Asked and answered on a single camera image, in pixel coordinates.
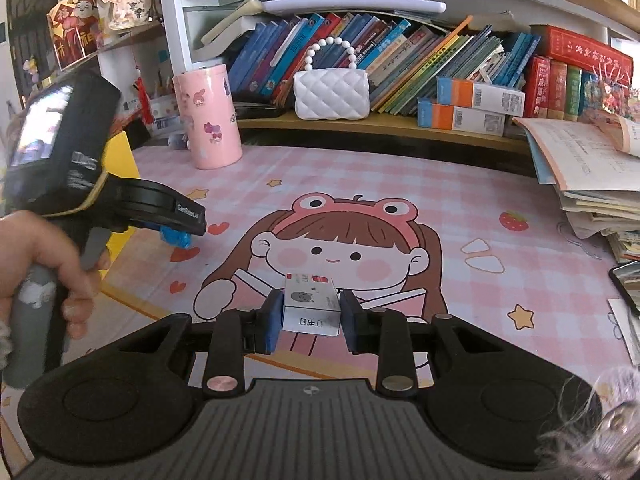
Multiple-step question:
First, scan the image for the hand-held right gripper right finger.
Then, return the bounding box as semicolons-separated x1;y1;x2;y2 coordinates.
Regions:
340;288;506;396

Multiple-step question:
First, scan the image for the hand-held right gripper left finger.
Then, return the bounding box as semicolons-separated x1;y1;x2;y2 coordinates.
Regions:
112;290;285;396

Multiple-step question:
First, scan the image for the small white charger cube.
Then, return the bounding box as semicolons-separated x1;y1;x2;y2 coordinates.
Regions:
281;272;343;337

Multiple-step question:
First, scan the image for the yellow cardboard box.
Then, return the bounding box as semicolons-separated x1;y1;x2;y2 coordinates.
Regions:
97;130;142;281

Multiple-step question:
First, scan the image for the blue toy block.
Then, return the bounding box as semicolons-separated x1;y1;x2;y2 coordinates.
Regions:
160;227;193;249

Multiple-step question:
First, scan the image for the person's left hand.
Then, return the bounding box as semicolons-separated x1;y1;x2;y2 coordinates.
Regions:
0;210;112;342

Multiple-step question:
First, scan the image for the red tassel ornament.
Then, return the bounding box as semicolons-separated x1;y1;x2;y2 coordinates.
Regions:
134;77;156;126

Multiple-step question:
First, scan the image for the white pen organizer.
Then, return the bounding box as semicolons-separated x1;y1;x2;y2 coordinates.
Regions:
132;70;181;133

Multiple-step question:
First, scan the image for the red fortune figure decoration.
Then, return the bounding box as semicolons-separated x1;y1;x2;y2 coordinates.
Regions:
47;0;101;73

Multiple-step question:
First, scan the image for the pink cylinder container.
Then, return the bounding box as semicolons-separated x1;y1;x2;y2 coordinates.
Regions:
172;63;244;171

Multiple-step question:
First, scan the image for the pink checked tablecloth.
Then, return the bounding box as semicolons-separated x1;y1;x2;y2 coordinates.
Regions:
0;142;640;411

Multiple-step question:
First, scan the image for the white bookshelf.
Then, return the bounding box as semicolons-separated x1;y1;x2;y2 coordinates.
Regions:
50;0;640;161

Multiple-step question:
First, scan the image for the beige book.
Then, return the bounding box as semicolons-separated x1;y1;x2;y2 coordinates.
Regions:
200;0;266;46

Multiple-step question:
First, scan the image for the orange blue white carton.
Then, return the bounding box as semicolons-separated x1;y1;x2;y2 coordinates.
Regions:
436;76;526;110
417;97;506;136

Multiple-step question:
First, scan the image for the white quilted handbag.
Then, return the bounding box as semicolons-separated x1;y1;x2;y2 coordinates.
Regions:
292;37;371;122

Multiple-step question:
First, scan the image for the fuzzy grey purple fabric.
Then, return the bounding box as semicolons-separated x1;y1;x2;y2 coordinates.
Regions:
537;365;640;480

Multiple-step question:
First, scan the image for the white paper sheet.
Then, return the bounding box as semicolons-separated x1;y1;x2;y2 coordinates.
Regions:
607;297;640;367

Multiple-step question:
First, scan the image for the black smartphone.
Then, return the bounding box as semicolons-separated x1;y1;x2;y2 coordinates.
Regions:
609;261;640;317

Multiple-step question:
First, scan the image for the stack of papers and workbooks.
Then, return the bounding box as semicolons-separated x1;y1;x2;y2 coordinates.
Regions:
512;110;640;263

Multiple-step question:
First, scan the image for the long row of colourful books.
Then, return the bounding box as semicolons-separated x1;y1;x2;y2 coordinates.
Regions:
225;12;541;116

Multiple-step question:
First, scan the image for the red hardcover book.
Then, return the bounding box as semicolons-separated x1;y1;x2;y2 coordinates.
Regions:
548;62;569;121
522;57;551;120

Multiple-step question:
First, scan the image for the green hardcover book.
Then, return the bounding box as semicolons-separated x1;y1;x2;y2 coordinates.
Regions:
565;66;584;122

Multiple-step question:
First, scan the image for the blue hardcover book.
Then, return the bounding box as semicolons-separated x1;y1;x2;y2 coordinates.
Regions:
580;71;601;123

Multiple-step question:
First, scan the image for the iridescent tinsel decoration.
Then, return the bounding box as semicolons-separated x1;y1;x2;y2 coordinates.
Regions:
582;62;640;123

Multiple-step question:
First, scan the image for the thick red dictionary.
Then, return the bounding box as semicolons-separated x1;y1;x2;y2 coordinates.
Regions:
530;24;635;78

